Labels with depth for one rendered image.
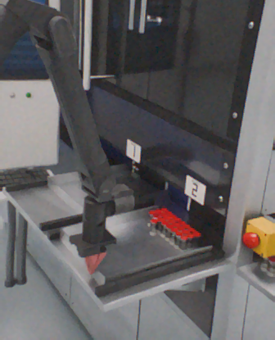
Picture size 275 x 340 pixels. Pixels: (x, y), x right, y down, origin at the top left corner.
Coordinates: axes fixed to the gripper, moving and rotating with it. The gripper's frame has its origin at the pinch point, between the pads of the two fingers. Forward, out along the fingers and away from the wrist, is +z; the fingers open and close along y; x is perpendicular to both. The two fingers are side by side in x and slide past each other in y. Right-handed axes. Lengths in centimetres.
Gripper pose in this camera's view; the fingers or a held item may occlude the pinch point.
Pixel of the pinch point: (90, 269)
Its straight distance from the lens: 132.6
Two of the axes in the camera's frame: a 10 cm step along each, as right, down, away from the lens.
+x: -5.4, -3.4, 7.7
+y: 8.4, -1.2, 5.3
